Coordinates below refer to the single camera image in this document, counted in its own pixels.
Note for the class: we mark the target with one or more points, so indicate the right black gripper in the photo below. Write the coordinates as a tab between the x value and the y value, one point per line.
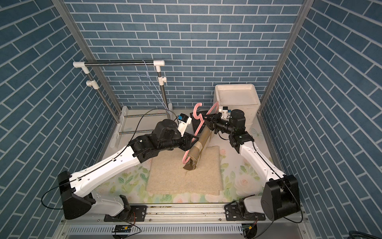
213	123

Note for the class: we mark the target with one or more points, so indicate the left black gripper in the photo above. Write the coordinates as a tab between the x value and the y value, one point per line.
186	144

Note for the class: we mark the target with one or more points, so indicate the brown plaid scarf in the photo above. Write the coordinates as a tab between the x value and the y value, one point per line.
194	154

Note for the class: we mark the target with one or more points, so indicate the pink plastic hanger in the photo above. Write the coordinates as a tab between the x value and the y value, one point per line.
200	128

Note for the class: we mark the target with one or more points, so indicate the beige scarf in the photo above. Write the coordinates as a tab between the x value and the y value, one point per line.
168	176

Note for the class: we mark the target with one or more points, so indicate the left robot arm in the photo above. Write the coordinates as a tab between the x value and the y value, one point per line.
77	189

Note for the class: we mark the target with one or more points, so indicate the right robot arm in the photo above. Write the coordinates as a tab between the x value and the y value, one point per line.
280	197

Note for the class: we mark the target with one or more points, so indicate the black notebook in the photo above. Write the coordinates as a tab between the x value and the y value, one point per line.
196	122

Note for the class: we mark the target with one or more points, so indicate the white drawer cabinet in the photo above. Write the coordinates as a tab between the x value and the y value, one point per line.
238	96

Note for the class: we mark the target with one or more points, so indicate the floral table mat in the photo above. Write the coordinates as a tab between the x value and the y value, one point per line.
238	177

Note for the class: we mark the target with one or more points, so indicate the metal clothes rack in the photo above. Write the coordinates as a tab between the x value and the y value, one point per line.
121	90

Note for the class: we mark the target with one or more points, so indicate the small black electronics board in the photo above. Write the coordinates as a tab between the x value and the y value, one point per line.
122	229

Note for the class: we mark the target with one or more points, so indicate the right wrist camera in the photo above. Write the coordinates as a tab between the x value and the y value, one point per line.
225	112

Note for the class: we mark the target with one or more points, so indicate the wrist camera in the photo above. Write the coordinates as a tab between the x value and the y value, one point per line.
184	121
225	112

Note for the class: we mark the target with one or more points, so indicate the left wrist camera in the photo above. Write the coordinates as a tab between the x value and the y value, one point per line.
184	121

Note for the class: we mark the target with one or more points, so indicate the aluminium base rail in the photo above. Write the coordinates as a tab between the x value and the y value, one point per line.
186	221

